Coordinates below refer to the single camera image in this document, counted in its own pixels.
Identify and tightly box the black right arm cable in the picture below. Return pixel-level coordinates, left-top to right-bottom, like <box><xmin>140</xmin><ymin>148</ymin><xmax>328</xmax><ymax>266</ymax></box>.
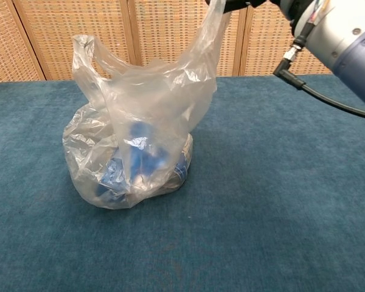
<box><xmin>273</xmin><ymin>45</ymin><xmax>365</xmax><ymax>121</ymax></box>

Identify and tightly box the teal carpet mat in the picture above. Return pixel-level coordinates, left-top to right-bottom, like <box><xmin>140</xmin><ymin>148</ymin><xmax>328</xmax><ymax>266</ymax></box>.
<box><xmin>0</xmin><ymin>74</ymin><xmax>365</xmax><ymax>292</ymax></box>

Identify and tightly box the clear plastic bag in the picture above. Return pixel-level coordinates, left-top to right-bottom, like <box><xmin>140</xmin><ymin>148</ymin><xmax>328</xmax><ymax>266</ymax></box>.
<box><xmin>62</xmin><ymin>0</ymin><xmax>229</xmax><ymax>210</ymax></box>

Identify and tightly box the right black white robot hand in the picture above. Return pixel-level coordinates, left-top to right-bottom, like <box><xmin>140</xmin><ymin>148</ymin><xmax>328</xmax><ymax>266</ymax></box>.
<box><xmin>223</xmin><ymin>0</ymin><xmax>274</xmax><ymax>13</ymax></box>

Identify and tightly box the blue package inside bag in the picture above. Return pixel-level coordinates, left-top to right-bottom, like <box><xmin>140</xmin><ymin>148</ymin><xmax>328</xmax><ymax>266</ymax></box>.
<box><xmin>99</xmin><ymin>121</ymin><xmax>174</xmax><ymax>203</ymax></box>

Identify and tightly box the blue tin can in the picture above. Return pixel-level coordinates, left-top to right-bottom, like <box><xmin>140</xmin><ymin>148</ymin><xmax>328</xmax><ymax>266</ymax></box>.
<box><xmin>170</xmin><ymin>136</ymin><xmax>195</xmax><ymax>191</ymax></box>

